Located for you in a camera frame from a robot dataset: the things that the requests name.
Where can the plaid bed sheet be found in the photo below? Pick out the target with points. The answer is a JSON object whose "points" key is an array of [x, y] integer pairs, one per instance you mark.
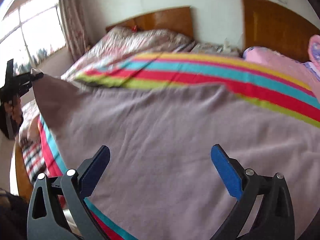
{"points": [[33, 157]]}

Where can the patterned pink curtain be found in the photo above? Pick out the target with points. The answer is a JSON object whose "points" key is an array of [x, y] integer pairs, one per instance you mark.
{"points": [[73, 17]]}

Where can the dark cloth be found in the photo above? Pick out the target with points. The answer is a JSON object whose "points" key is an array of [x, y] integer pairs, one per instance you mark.
{"points": [[11, 217]]}

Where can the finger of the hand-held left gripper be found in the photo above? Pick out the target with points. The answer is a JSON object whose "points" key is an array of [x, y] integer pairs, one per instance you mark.
{"points": [[23, 86], [27, 76]]}

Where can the barred window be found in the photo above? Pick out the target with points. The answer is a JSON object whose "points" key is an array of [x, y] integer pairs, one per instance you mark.
{"points": [[32, 30]]}

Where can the striped colourful blanket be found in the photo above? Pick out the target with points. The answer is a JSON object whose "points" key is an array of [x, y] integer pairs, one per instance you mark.
{"points": [[200, 72]]}

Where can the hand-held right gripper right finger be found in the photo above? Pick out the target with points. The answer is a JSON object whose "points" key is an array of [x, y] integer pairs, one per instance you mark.
{"points": [[226, 171]]}

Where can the rolled pink quilt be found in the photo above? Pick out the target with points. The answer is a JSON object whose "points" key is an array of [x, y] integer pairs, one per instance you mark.
{"points": [[315, 52]]}

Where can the floral pink quilt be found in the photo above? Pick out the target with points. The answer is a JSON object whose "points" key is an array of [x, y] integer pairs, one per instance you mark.
{"points": [[130, 45]]}

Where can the plain wooden headboard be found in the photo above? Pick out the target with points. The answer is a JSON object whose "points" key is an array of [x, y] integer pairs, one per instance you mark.
{"points": [[160, 20]]}

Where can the wooden bed frame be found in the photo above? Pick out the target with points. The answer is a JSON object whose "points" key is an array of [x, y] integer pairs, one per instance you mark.
{"points": [[22, 175]]}

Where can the nightstand with floral cover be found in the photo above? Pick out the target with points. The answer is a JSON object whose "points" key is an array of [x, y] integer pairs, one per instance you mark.
{"points": [[212, 48]]}

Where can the purple grey pants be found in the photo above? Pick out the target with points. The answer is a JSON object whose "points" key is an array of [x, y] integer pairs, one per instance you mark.
{"points": [[162, 142]]}

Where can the ribbed wooden headboard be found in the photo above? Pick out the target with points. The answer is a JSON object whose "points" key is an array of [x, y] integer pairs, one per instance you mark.
{"points": [[275, 25]]}

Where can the person's left hand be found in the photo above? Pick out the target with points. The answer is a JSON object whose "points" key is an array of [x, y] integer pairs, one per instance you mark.
{"points": [[15, 108]]}

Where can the pink bed sheet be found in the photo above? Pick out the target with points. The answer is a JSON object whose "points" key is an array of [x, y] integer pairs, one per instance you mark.
{"points": [[275, 62]]}

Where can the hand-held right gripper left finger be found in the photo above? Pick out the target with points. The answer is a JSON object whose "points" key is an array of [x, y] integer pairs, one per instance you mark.
{"points": [[96, 170]]}

